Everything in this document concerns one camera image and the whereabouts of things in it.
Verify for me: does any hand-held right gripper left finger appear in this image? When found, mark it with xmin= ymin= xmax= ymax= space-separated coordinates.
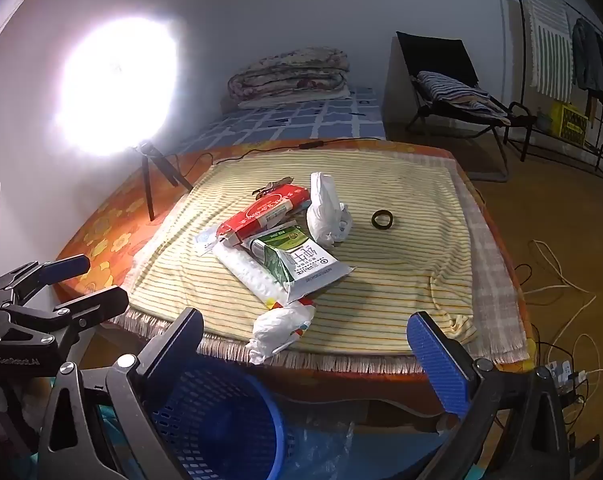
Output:
xmin=38 ymin=307 xmax=205 ymax=480

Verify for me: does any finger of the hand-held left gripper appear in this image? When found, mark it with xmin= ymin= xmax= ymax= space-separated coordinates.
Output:
xmin=12 ymin=286 xmax=130 ymax=361
xmin=0 ymin=255 xmax=91 ymax=306

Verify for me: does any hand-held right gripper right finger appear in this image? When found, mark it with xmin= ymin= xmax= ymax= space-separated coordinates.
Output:
xmin=405 ymin=311 xmax=572 ymax=480

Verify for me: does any blue plastic basket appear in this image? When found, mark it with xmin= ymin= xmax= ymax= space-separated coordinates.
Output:
xmin=99 ymin=355 xmax=287 ymax=480

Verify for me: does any white plastic bag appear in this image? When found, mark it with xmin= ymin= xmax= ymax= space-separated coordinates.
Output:
xmin=246 ymin=297 xmax=316 ymax=365
xmin=306 ymin=171 xmax=353 ymax=247

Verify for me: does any long white package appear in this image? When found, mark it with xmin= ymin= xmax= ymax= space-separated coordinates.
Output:
xmin=216 ymin=242 xmax=290 ymax=308

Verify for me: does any light blue tube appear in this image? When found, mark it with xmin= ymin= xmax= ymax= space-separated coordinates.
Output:
xmin=194 ymin=230 xmax=220 ymax=256

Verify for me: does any green and white carton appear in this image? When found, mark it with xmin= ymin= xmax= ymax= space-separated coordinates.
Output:
xmin=242 ymin=225 xmax=356 ymax=306

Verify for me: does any red snack packet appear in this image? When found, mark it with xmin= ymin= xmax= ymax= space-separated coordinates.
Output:
xmin=216 ymin=185 xmax=312 ymax=246

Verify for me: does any orange floral cloth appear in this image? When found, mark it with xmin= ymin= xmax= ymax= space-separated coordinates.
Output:
xmin=56 ymin=137 xmax=537 ymax=411

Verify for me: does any yellow striped blanket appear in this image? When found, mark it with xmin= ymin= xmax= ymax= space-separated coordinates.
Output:
xmin=109 ymin=152 xmax=479 ymax=366

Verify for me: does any pale plaid cloth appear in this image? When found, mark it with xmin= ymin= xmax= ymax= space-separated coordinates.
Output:
xmin=401 ymin=152 xmax=532 ymax=366

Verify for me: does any white power strip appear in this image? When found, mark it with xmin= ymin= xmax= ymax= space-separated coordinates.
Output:
xmin=546 ymin=357 xmax=589 ymax=391

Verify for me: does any clear plastic bag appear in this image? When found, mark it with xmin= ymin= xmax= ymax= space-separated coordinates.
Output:
xmin=282 ymin=422 xmax=357 ymax=480

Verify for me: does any dark snack wrapper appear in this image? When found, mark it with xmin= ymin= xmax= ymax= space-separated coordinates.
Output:
xmin=253 ymin=176 xmax=293 ymax=197

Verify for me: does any bright lamp on black tripod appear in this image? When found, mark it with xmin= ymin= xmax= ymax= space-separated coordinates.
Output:
xmin=56 ymin=17 xmax=195 ymax=222

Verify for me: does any blue checkered bed sheet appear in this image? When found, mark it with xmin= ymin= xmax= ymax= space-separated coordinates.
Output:
xmin=182 ymin=87 xmax=387 ymax=153

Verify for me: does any striped cloth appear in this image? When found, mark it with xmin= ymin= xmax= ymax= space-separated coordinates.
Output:
xmin=415 ymin=71 xmax=512 ymax=126

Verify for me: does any yellow crate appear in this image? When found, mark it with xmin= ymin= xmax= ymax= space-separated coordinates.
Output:
xmin=549 ymin=101 xmax=591 ymax=148

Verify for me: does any folded floral quilt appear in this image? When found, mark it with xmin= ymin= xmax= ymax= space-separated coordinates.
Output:
xmin=226 ymin=47 xmax=352 ymax=101

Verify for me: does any black folding chair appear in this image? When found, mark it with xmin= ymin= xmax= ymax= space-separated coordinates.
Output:
xmin=395 ymin=31 xmax=538 ymax=181

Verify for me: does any hanging dark jacket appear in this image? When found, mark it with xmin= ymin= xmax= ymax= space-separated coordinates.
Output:
xmin=571 ymin=17 xmax=603 ymax=106

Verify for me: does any hanging striped towel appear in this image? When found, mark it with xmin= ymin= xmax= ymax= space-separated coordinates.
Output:
xmin=519 ymin=0 xmax=572 ymax=103

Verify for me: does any white cable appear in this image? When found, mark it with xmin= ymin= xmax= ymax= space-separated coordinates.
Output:
xmin=526 ymin=240 xmax=603 ymax=376

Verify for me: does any black cable with switch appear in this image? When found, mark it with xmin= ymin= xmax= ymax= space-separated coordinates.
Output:
xmin=182 ymin=140 xmax=325 ymax=171

